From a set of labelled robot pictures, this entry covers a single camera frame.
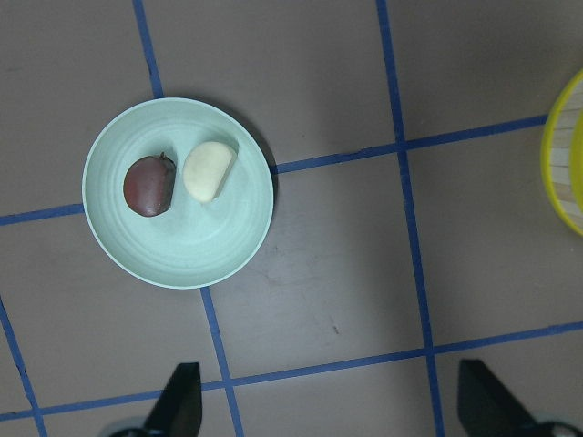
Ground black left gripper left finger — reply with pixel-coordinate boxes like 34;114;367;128
144;362;202;437

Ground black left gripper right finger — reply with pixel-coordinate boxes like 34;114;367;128
457;360;536;436

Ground brown bun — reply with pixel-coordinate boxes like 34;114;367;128
123;152;177;218

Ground light green plate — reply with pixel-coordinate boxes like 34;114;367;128
82;97;274;290

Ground yellow bamboo steamer lower layer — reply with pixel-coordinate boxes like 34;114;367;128
540;72;582;235

